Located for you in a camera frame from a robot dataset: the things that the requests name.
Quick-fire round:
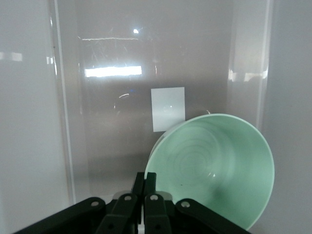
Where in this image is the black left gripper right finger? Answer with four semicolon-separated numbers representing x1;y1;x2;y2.
144;172;253;234

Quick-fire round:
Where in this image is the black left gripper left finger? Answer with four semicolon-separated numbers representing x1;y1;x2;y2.
11;172;146;234

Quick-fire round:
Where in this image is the light green bowl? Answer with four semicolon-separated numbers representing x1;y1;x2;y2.
145;113;275;231

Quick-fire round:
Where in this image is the clear plastic bin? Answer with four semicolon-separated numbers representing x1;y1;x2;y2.
0;0;312;234

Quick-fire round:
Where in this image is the white paper label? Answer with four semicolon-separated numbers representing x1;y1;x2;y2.
151;87;186;132

